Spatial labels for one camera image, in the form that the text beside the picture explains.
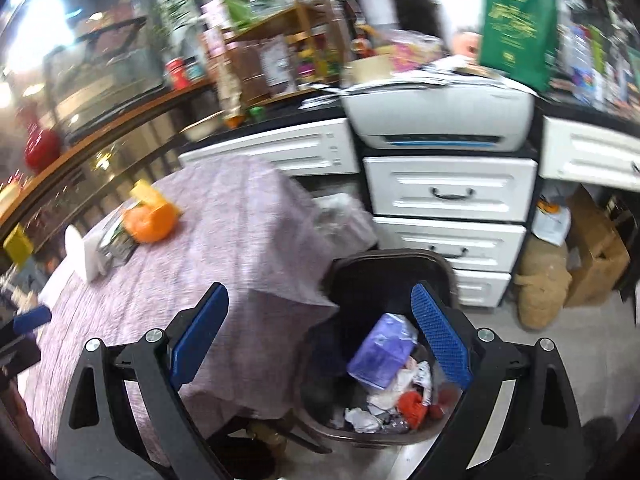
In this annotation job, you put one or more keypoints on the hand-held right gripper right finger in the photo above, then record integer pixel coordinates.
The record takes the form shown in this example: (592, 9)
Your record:
(442, 340)

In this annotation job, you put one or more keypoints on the red round ornament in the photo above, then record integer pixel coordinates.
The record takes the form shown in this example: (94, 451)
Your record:
(42, 150)

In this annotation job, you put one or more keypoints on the silver wrapper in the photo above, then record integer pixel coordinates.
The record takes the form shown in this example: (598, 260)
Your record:
(362, 419)

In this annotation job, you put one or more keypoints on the cream box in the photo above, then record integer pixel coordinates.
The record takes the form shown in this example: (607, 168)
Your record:
(372, 70)

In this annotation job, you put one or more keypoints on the yellow card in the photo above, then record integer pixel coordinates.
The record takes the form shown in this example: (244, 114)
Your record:
(17, 245)

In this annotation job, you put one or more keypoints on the clear wrapper with red bit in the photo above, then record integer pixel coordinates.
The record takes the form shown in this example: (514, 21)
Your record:
(419, 380)

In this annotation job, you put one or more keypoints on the cardboard box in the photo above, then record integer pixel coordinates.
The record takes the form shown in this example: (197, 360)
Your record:
(597, 255)

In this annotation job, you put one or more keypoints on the white block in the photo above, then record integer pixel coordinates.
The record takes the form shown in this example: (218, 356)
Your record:
(82, 255)

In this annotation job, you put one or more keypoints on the black trash bin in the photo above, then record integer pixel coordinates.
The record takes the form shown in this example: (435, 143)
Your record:
(360, 285)

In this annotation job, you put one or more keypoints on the person's left forearm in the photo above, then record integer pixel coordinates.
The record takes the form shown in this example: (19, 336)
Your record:
(22, 420)

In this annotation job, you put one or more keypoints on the yellow block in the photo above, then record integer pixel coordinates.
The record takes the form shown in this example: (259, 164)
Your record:
(152, 195)

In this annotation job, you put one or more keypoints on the orange mesh net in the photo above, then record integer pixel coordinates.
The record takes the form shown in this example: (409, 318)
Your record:
(414, 410)

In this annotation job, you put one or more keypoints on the white wrapper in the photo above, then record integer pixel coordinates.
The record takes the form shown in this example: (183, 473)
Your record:
(382, 399)

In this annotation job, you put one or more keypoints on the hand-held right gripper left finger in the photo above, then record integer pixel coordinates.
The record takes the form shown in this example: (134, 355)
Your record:
(197, 340)

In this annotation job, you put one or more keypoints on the wooden counter with railing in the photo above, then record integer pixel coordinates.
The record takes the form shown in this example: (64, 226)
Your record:
(100, 145)

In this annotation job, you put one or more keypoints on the orange fruit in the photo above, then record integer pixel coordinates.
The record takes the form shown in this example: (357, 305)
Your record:
(150, 225)

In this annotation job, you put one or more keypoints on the purple box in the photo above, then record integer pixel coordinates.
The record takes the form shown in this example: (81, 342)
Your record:
(382, 355)

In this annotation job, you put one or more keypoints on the stack of papers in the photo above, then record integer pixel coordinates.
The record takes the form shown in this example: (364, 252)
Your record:
(450, 72)

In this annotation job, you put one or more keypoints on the clear plastic bag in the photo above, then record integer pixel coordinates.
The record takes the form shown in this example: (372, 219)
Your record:
(345, 220)

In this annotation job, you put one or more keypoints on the silver foil packet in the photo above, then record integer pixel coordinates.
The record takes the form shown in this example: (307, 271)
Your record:
(117, 245)

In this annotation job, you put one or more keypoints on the white printer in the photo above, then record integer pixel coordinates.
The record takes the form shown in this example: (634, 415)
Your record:
(440, 110)

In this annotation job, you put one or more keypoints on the long white drawer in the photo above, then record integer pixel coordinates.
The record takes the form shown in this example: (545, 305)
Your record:
(280, 147)

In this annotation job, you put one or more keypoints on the green tote bag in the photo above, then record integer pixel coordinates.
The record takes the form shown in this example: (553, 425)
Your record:
(517, 25)

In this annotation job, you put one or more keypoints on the wooden shelf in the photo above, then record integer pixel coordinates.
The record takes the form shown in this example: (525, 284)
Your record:
(295, 25)

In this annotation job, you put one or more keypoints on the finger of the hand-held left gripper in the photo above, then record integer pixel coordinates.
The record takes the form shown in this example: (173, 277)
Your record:
(32, 320)
(20, 355)

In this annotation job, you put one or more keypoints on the white printed plastic bag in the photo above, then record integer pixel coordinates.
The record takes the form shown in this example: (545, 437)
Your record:
(550, 222)

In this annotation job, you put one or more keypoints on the burlap sack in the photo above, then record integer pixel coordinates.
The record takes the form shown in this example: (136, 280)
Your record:
(542, 285)

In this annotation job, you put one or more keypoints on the glass display case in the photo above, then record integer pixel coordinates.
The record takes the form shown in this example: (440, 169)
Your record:
(105, 55)

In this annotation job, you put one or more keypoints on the red canister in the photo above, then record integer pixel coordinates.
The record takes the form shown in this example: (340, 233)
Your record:
(177, 72)

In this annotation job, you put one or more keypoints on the metal bowl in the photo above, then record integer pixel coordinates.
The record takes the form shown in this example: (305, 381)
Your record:
(202, 127)

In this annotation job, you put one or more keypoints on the white desk drawer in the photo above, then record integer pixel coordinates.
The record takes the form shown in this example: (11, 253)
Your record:
(585, 152)

